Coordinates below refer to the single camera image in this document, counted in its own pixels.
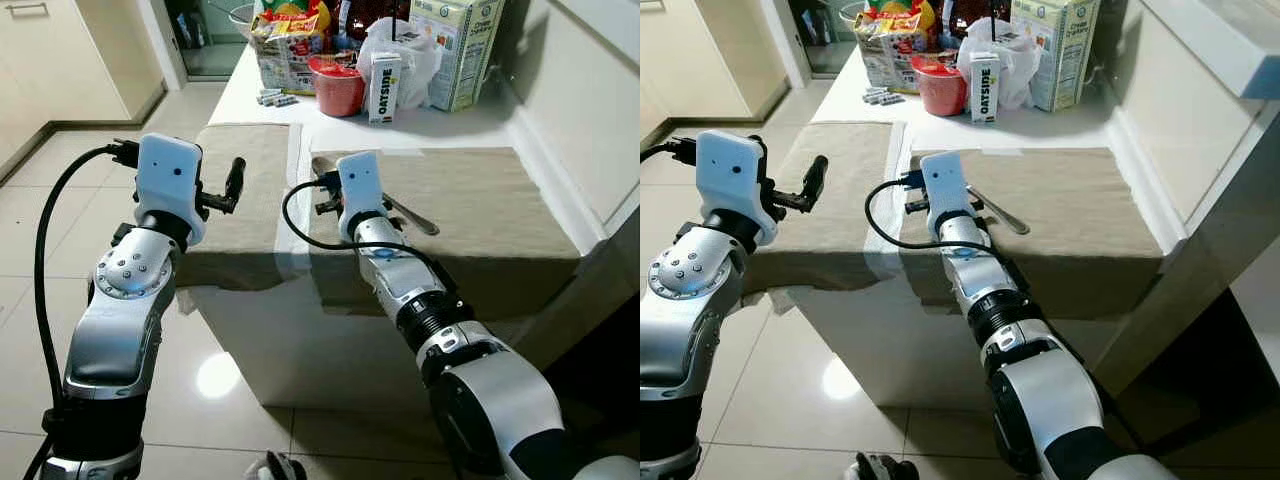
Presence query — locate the steel spoon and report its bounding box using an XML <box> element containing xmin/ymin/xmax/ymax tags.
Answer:
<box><xmin>311</xmin><ymin>156</ymin><xmax>441</xmax><ymax>238</ymax></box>
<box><xmin>968</xmin><ymin>188</ymin><xmax>1032</xmax><ymax>238</ymax></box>

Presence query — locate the red noodle cup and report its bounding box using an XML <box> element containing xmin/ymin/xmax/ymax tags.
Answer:
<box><xmin>909</xmin><ymin>54</ymin><xmax>970</xmax><ymax>118</ymax></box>
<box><xmin>307</xmin><ymin>54</ymin><xmax>367</xmax><ymax>119</ymax></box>

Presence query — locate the white Oatside carton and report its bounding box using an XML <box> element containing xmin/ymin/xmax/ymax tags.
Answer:
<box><xmin>967</xmin><ymin>51</ymin><xmax>1004</xmax><ymax>125</ymax></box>
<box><xmin>367</xmin><ymin>51</ymin><xmax>404</xmax><ymax>125</ymax></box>

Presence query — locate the colourful snack package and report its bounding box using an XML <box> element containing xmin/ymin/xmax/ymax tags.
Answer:
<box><xmin>852</xmin><ymin>0</ymin><xmax>938</xmax><ymax>97</ymax></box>
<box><xmin>249</xmin><ymin>0</ymin><xmax>337</xmax><ymax>97</ymax></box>

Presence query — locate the white counter block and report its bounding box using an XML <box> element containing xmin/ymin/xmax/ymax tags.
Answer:
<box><xmin>745</xmin><ymin>45</ymin><xmax>1280</xmax><ymax>413</ymax></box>
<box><xmin>172</xmin><ymin>45</ymin><xmax>641</xmax><ymax>413</ymax></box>

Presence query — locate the white plastic bag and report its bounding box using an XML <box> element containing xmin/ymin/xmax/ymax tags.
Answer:
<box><xmin>957</xmin><ymin>16</ymin><xmax>1043</xmax><ymax>110</ymax></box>
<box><xmin>357</xmin><ymin>16</ymin><xmax>444</xmax><ymax>110</ymax></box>

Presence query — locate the dark red bag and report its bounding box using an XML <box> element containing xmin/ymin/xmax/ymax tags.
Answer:
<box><xmin>333</xmin><ymin>0</ymin><xmax>413</xmax><ymax>53</ymax></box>
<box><xmin>935</xmin><ymin>0</ymin><xmax>1013</xmax><ymax>53</ymax></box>

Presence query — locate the large green white carton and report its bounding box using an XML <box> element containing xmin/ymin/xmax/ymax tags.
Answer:
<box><xmin>428</xmin><ymin>0</ymin><xmax>508</xmax><ymax>114</ymax></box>
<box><xmin>1030</xmin><ymin>0</ymin><xmax>1103</xmax><ymax>114</ymax></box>

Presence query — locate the cream cabinet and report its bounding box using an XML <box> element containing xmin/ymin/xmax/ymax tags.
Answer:
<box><xmin>0</xmin><ymin>0</ymin><xmax>168</xmax><ymax>186</ymax></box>

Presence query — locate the white raised bar shelf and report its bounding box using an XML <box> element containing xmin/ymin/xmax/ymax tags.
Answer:
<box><xmin>497</xmin><ymin>0</ymin><xmax>641</xmax><ymax>236</ymax></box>
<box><xmin>1105</xmin><ymin>0</ymin><xmax>1280</xmax><ymax>261</ymax></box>

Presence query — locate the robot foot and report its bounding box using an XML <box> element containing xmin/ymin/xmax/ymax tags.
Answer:
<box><xmin>845</xmin><ymin>451</ymin><xmax>921</xmax><ymax>480</ymax></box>
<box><xmin>243</xmin><ymin>451</ymin><xmax>308</xmax><ymax>480</ymax></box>

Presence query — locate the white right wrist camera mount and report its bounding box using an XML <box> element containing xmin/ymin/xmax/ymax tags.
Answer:
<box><xmin>336</xmin><ymin>151</ymin><xmax>389</xmax><ymax>243</ymax></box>
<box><xmin>919</xmin><ymin>151</ymin><xmax>978</xmax><ymax>241</ymax></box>

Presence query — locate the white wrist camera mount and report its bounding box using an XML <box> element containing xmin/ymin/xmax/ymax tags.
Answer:
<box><xmin>336</xmin><ymin>151</ymin><xmax>389</xmax><ymax>243</ymax></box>
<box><xmin>694</xmin><ymin>129</ymin><xmax>778</xmax><ymax>248</ymax></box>
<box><xmin>919</xmin><ymin>151</ymin><xmax>978</xmax><ymax>241</ymax></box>
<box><xmin>134</xmin><ymin>132</ymin><xmax>207</xmax><ymax>247</ymax></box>

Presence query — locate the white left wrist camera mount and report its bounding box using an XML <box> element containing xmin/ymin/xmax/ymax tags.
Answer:
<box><xmin>134</xmin><ymin>132</ymin><xmax>207</xmax><ymax>247</ymax></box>
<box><xmin>694</xmin><ymin>129</ymin><xmax>778</xmax><ymax>248</ymax></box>

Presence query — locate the white door frame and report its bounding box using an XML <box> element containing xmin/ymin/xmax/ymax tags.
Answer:
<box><xmin>757</xmin><ymin>0</ymin><xmax>813</xmax><ymax>89</ymax></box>
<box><xmin>135</xmin><ymin>0</ymin><xmax>193</xmax><ymax>93</ymax></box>

